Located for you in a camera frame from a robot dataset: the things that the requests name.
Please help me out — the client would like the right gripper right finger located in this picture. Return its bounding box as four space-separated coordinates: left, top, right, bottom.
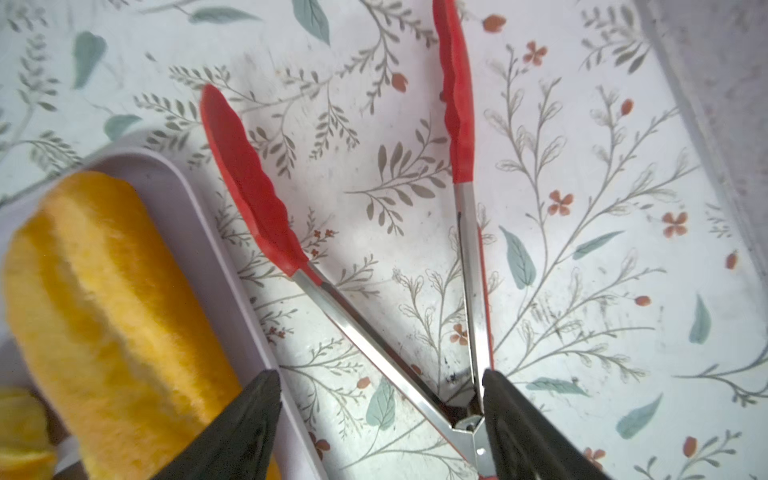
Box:
482 370 608 480

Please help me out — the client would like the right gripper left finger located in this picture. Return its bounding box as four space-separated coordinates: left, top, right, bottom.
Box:
154 370 282 480

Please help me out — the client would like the long baguette fake bread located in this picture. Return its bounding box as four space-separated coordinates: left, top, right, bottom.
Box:
2 171 246 479

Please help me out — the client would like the small yellow fake bread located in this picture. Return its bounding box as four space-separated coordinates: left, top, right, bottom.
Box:
1 387 57 479

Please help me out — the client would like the lavender plastic tray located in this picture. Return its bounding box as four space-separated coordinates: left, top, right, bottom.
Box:
1 146 328 479

